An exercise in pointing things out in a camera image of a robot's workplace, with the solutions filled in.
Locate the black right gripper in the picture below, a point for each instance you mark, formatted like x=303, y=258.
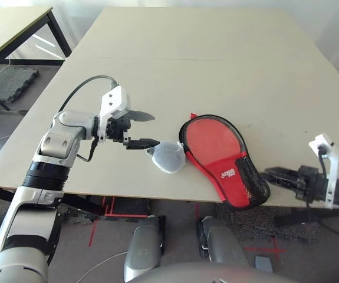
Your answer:
x=310, y=182

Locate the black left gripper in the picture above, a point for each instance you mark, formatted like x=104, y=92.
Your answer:
x=117, y=129

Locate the red black paddle case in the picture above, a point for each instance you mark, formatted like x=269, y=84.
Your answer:
x=234, y=182

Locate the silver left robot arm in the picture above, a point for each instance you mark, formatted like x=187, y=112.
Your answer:
x=66, y=129

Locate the grey right robot leg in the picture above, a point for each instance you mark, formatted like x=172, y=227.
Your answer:
x=223, y=241

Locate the grey robot leg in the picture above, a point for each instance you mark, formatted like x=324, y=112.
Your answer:
x=141, y=250
x=223, y=241

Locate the small grey floor box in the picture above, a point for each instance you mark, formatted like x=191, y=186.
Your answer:
x=263, y=263

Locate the grey robot torso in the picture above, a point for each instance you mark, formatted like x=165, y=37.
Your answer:
x=216, y=274

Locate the grey left robot leg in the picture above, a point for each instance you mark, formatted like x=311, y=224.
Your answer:
x=141, y=250

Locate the grey foam floor mat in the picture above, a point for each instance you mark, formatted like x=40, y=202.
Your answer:
x=14, y=84

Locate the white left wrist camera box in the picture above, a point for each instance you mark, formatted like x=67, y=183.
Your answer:
x=113, y=101

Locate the black main table frame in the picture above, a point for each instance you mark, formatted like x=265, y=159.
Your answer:
x=80, y=203

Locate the beige side table black frame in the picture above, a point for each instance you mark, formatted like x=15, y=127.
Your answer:
x=4, y=32

